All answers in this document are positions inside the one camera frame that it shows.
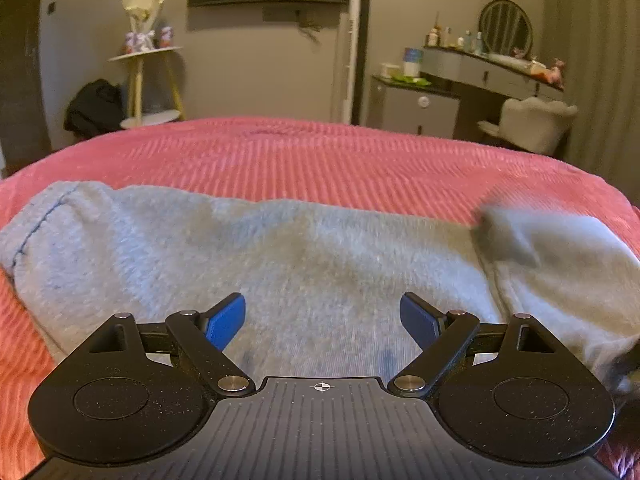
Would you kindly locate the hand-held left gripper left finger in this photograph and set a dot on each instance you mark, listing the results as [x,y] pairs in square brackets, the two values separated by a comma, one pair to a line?
[227,321]

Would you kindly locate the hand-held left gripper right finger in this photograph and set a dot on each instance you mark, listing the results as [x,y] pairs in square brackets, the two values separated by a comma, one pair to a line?
[417,317]

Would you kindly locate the grey pants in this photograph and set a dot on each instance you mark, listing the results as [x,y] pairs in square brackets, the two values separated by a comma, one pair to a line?
[310,260]

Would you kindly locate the pink ribbed blanket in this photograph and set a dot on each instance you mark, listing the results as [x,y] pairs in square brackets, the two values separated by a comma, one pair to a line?
[325,160]

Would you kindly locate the grey bedside cabinet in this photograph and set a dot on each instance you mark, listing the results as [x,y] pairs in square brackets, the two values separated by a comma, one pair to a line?
[415,110]

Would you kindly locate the white shell-back chair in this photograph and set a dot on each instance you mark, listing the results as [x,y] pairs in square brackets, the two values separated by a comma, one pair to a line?
[537,120]

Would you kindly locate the green tray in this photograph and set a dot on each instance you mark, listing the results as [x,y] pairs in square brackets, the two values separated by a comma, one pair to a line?
[410,79]

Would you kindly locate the white cup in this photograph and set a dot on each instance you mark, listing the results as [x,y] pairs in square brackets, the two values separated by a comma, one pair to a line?
[389,69]

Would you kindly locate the black bag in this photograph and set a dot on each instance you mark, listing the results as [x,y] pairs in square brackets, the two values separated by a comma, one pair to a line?
[92,105]

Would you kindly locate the blue and white canister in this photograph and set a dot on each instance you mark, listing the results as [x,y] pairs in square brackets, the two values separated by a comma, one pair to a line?
[413,61]

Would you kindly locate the grey vanity desk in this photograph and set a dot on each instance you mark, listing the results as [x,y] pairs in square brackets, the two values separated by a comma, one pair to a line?
[480,67]

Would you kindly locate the white tower fan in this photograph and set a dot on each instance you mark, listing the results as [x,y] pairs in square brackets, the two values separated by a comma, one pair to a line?
[350,60]

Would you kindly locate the round white side table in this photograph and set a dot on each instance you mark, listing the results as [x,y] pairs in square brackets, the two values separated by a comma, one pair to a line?
[145,54]

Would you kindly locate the brown diffuser bottle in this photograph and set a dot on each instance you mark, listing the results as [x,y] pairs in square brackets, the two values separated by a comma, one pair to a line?
[432,37]

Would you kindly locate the blue cosmetic bottle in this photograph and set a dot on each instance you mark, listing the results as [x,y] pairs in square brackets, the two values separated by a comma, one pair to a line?
[478,43]

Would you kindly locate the small pink figurine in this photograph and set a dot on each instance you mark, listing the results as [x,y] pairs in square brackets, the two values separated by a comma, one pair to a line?
[518,52]

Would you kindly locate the pink plush toy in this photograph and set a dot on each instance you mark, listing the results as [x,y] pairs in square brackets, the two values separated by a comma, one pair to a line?
[556,70]

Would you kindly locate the round vanity mirror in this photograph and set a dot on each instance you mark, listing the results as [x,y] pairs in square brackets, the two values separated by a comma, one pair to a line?
[505,25]

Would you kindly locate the grey curtain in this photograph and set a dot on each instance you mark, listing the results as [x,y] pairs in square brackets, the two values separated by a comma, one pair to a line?
[600,60]

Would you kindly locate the wrapped flower bouquet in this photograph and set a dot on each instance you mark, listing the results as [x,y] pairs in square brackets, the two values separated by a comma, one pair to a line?
[140,10]

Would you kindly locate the dark wooden door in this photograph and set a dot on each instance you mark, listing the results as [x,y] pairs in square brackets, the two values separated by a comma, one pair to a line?
[20,60]

